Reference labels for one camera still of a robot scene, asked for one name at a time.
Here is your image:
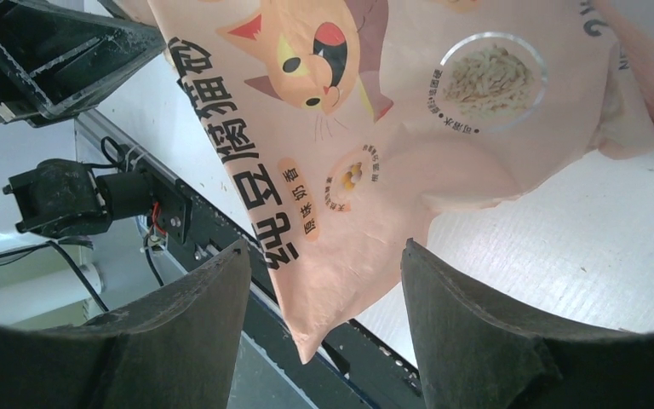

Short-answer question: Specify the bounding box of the pink cat litter bag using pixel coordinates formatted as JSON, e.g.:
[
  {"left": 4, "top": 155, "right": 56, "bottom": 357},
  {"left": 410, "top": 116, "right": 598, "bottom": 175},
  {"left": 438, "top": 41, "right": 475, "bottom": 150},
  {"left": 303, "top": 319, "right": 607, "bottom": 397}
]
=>
[{"left": 118, "top": 1, "right": 654, "bottom": 362}]

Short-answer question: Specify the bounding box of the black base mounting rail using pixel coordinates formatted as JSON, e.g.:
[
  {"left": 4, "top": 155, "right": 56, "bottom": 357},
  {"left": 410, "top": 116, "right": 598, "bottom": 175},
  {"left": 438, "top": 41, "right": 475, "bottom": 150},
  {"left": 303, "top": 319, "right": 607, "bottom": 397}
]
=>
[{"left": 76, "top": 111, "right": 425, "bottom": 408}]

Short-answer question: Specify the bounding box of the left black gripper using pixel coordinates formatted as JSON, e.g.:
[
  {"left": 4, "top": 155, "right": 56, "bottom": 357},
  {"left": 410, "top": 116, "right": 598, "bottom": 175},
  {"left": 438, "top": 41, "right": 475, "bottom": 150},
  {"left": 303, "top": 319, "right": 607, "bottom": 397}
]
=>
[{"left": 0, "top": 1, "right": 165, "bottom": 127}]

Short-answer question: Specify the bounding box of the left black cable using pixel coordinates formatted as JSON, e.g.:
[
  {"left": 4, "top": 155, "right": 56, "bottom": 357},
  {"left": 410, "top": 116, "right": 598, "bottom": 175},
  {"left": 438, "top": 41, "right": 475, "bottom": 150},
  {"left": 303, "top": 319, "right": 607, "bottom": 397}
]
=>
[{"left": 0, "top": 239, "right": 111, "bottom": 314}]

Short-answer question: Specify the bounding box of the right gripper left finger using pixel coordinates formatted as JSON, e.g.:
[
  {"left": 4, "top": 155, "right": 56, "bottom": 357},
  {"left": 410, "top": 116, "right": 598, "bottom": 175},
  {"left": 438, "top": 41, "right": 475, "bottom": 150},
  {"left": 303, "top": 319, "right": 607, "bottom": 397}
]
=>
[{"left": 0, "top": 240, "right": 251, "bottom": 408}]

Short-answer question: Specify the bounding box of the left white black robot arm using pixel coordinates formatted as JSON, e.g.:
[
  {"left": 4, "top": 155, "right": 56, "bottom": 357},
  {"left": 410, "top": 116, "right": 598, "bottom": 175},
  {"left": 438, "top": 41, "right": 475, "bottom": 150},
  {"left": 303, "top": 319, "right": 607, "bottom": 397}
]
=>
[{"left": 0, "top": 1, "right": 191, "bottom": 253}]

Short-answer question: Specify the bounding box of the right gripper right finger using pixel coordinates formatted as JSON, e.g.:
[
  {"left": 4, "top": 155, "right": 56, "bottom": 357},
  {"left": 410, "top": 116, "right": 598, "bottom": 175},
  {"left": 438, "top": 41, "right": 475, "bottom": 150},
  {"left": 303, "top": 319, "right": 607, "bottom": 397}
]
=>
[{"left": 401, "top": 240, "right": 654, "bottom": 408}]

